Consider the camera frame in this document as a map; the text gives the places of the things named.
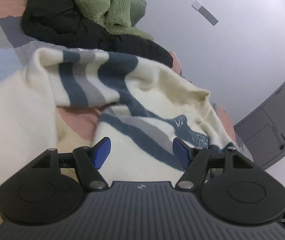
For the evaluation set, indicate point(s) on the long wall switch panel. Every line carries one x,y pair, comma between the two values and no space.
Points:
206,13

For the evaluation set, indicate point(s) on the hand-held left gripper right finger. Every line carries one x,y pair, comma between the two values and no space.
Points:
181,152

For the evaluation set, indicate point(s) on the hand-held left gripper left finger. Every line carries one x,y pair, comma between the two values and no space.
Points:
103,152

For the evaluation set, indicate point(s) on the green fleece jacket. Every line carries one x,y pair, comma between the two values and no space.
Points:
100,2

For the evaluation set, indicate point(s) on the grey door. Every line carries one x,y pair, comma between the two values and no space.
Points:
277,115

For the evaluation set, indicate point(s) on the cream striped sweater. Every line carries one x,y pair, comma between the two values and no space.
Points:
157,87

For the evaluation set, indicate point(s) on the black garment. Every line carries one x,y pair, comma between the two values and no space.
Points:
57,20

